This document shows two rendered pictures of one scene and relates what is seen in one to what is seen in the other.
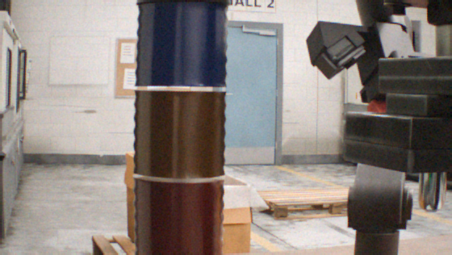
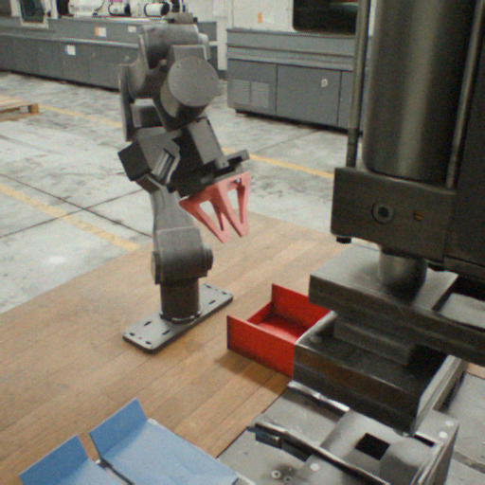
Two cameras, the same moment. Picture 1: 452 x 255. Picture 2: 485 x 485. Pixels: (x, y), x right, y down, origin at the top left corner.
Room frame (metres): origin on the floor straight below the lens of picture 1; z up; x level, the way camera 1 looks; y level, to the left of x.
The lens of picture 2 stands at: (0.30, 0.14, 1.39)
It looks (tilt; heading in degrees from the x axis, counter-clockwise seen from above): 25 degrees down; 325
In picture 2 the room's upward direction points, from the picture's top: straight up
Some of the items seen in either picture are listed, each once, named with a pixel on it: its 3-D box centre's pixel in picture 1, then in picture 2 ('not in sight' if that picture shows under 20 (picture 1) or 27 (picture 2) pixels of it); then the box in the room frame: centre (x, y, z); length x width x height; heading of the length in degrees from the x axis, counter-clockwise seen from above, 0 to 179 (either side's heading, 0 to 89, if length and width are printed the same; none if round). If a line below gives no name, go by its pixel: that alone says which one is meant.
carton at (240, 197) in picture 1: (198, 223); not in sight; (4.27, 0.13, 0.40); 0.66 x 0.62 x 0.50; 15
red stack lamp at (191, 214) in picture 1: (177, 216); not in sight; (0.31, 0.02, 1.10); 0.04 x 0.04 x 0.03
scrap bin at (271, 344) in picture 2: not in sight; (321, 343); (0.75, -0.32, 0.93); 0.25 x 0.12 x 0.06; 17
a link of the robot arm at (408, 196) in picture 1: (381, 208); (181, 262); (0.95, -0.21, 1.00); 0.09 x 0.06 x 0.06; 73
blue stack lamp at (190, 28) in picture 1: (181, 46); not in sight; (0.31, 0.02, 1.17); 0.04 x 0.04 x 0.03
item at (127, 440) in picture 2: not in sight; (161, 455); (0.69, -0.03, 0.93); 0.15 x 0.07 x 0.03; 18
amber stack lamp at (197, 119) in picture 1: (178, 131); not in sight; (0.31, 0.02, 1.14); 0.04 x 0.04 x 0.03
